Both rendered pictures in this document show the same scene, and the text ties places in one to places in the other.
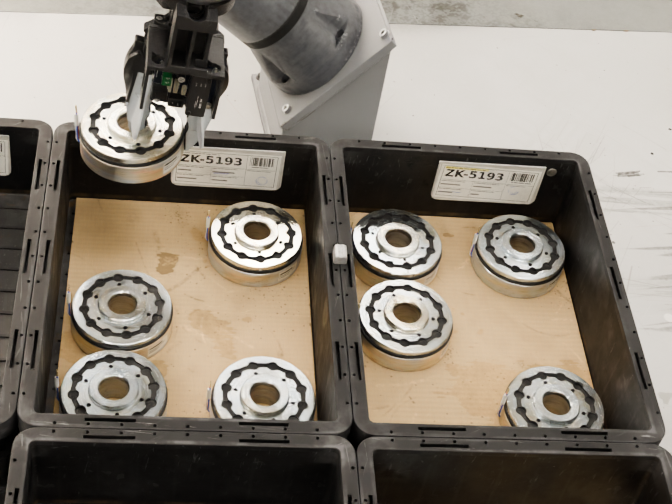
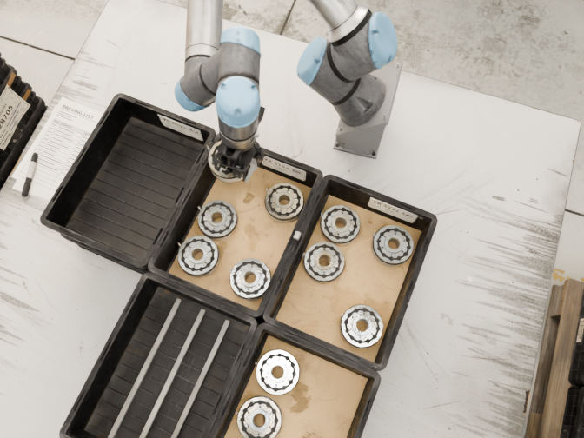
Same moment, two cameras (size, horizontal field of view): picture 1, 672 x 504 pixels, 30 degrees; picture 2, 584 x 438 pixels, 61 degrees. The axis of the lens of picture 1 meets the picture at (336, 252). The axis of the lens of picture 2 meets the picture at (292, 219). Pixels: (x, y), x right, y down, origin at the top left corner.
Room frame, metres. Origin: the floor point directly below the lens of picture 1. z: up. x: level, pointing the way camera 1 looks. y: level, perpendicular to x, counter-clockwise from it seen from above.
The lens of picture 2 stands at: (0.60, -0.20, 2.09)
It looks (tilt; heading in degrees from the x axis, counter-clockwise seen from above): 72 degrees down; 37
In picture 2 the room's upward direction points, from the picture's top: 2 degrees counter-clockwise
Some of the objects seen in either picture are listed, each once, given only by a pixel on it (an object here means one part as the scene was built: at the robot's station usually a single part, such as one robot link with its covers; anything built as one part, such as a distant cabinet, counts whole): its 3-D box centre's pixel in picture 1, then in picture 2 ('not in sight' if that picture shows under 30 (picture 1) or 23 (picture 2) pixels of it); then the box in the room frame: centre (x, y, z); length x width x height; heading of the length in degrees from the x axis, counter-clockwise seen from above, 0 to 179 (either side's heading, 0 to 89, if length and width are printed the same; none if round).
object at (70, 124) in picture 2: not in sight; (65, 150); (0.75, 0.77, 0.70); 0.33 x 0.23 x 0.01; 16
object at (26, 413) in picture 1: (190, 271); (238, 220); (0.83, 0.14, 0.92); 0.40 x 0.30 x 0.02; 12
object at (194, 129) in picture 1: (198, 125); (249, 170); (0.92, 0.16, 1.03); 0.06 x 0.03 x 0.09; 13
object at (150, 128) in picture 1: (132, 123); not in sight; (0.93, 0.23, 1.01); 0.05 x 0.05 x 0.01
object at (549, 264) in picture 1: (521, 247); (393, 244); (1.02, -0.21, 0.86); 0.10 x 0.10 x 0.01
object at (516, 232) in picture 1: (522, 244); (394, 243); (1.02, -0.21, 0.86); 0.05 x 0.05 x 0.01
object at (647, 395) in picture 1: (482, 284); (352, 267); (0.89, -0.15, 0.92); 0.40 x 0.30 x 0.02; 12
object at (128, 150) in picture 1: (132, 127); (229, 157); (0.93, 0.23, 1.01); 0.10 x 0.10 x 0.01
